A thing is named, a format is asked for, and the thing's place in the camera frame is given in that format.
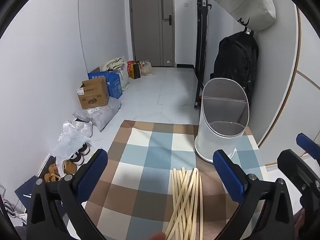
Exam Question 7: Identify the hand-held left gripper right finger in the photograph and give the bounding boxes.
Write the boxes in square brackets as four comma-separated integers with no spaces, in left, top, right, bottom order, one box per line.
[212,149,295,240]

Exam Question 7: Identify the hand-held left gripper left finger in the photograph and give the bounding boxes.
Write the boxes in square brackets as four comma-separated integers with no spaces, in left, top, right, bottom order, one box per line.
[26,149,108,240]

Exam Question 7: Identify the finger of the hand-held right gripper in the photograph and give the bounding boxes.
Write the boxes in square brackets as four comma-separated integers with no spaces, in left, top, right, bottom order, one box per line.
[296,133,320,155]
[277,149,320,208]

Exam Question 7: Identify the translucent white utensil holder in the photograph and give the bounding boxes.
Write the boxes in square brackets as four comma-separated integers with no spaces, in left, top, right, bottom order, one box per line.
[194,78,250,163]

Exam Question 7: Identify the pile of wooden chopsticks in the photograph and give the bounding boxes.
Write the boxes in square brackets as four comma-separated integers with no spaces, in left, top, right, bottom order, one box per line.
[162,167,203,240]

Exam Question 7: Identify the white black sneaker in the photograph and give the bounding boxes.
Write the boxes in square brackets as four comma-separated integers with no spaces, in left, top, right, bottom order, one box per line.
[70,152,84,166]
[79,142,91,156]

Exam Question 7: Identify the clear plastic bag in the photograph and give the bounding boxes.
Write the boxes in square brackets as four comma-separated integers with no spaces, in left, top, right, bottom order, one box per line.
[51,120,94,178]

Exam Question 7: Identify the checked tablecloth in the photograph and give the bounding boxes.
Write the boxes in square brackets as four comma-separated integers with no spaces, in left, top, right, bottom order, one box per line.
[82,119,267,240]

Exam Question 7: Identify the grey plastic mailer bag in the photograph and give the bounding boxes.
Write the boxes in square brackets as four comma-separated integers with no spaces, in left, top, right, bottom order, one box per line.
[73,97,122,132]

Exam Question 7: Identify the dark blue flat box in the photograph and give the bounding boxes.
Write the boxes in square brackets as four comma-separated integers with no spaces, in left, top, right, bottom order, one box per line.
[14,175,64,228]

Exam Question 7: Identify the brown cardboard box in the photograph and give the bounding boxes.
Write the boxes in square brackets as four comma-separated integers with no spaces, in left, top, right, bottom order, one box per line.
[76,77,110,110]

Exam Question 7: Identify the blue cardboard box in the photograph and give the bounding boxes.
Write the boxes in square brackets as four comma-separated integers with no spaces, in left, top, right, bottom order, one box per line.
[87,66,123,100]

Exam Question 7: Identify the white plastic sack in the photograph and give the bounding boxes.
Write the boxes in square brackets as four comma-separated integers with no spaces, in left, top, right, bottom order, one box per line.
[109,66,130,90]

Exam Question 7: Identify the black backpack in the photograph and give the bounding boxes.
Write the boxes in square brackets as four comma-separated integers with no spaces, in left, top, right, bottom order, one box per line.
[209,31,259,105]

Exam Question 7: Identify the black paper bag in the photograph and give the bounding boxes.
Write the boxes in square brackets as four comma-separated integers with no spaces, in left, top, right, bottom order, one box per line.
[129,61,142,80]

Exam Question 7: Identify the beige plastic bag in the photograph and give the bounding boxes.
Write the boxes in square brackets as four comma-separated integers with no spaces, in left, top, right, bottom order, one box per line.
[140,60,153,76]

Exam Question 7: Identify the black metal rack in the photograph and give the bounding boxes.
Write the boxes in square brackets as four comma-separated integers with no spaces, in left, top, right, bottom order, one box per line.
[194,0,213,109]

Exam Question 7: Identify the white canvas bag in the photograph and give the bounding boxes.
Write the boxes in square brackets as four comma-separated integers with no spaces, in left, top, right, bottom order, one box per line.
[212,0,277,32]

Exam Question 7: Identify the grey door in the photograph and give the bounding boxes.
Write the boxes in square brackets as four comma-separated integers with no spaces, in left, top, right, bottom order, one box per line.
[129,0,175,67]

